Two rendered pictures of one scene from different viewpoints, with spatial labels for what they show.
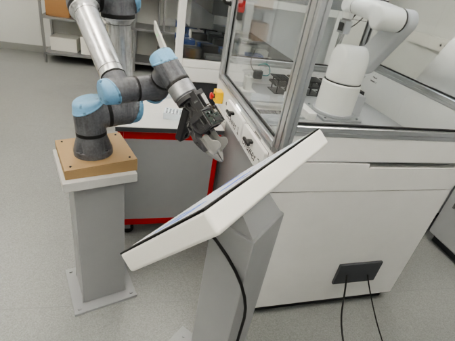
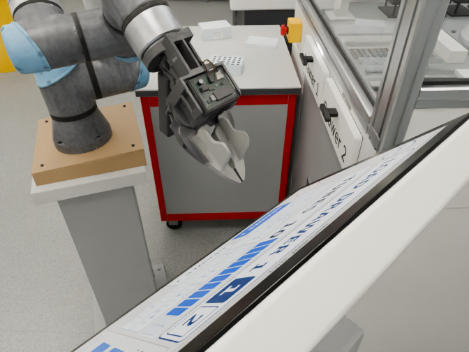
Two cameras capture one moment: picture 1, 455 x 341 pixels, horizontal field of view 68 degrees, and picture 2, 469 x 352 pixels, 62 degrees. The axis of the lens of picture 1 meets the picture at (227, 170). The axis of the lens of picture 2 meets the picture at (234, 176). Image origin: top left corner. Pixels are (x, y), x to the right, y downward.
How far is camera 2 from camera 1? 0.49 m
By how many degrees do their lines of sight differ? 17
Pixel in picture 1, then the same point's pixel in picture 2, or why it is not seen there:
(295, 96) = (417, 24)
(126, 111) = (119, 73)
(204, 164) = (273, 140)
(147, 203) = (196, 194)
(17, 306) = (32, 327)
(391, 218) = not seen: outside the picture
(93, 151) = (75, 140)
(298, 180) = not seen: hidden behind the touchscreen
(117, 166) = (113, 160)
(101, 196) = (100, 204)
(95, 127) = (71, 103)
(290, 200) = not seen: hidden behind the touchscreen
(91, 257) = (105, 280)
